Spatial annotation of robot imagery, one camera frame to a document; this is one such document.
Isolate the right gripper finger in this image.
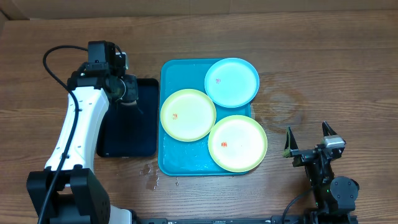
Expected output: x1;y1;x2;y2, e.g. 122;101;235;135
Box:
282;126;299;157
322;121;336;137

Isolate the green plate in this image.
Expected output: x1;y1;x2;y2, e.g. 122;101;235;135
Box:
208;115;268;173
160;89;216;142

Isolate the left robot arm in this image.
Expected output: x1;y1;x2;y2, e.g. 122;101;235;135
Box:
26;40;139;223

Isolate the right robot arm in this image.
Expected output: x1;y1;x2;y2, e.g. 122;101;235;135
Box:
282;121;359;223

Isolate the black plastic tray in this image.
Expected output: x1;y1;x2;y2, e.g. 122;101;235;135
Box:
96;78;159;157

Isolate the teal plastic tray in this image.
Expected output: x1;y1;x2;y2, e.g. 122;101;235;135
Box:
158;58;251;176

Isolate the light blue plate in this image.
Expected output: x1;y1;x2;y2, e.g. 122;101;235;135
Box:
204;58;260;108

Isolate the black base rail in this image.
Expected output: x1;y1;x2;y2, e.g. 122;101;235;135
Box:
132;215;359;224

